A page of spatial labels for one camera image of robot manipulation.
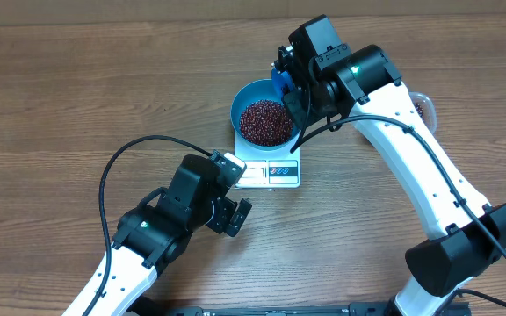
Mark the blue plastic measuring scoop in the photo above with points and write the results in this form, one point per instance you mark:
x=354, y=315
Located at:
x=281, y=82

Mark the white digital kitchen scale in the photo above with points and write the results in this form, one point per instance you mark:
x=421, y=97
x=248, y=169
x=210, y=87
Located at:
x=268, y=167

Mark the red beans in container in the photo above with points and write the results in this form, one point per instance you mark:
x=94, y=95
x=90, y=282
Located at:
x=419, y=110

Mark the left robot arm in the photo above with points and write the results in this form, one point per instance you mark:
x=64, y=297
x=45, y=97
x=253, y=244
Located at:
x=158, y=230

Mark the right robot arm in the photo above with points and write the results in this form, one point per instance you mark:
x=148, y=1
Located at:
x=465, y=234

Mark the clear plastic container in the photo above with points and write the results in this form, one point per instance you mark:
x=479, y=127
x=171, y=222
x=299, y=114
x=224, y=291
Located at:
x=430, y=115

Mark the red beans in bowl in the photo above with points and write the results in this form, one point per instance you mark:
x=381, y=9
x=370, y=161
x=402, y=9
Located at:
x=265, y=123

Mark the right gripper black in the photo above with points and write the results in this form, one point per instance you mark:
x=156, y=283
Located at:
x=296, y=104

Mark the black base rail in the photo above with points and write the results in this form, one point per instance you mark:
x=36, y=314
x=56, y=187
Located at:
x=353, y=309

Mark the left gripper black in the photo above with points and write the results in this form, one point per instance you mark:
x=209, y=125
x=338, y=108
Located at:
x=225, y=209

